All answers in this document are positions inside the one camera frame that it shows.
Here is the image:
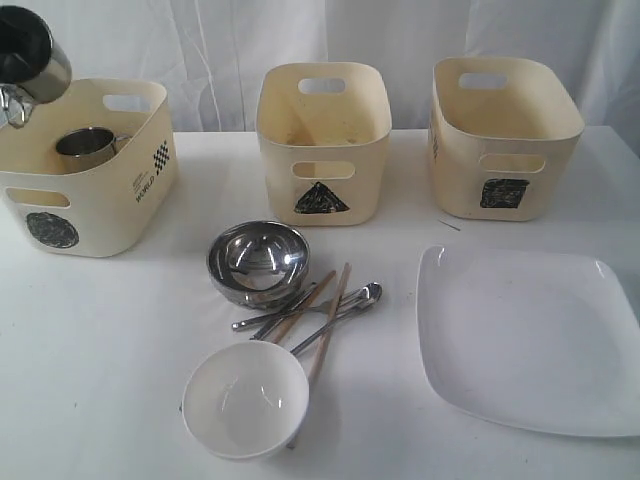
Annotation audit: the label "cream bin with circle mark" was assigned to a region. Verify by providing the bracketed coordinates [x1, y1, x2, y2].
[1, 78, 178, 257]

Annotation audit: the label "cream bin with triangle mark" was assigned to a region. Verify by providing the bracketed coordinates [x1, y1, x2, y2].
[255, 62, 392, 226]

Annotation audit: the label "white ceramic bowl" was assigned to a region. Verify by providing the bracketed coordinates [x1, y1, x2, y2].
[181, 340, 310, 462]

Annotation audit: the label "steel table knife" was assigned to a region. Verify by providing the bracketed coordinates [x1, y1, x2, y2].
[250, 282, 317, 340]

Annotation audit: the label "steel bowls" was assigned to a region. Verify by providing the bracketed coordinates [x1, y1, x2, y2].
[206, 220, 310, 310]

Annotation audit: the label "white curtain backdrop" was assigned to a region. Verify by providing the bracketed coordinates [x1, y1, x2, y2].
[28, 1, 639, 148]

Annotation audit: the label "wooden chopstick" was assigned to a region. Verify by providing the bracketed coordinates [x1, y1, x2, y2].
[267, 270, 336, 344]
[308, 262, 352, 390]

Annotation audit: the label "white square plate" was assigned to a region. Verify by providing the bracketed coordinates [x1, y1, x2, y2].
[416, 245, 639, 438]

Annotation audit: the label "steel spoon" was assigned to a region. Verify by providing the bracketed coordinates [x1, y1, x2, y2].
[290, 282, 383, 356]

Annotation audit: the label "cream bin with square mark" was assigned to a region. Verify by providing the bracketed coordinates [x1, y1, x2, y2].
[428, 57, 585, 221]

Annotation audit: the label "steel fork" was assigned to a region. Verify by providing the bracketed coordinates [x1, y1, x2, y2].
[231, 298, 351, 331]

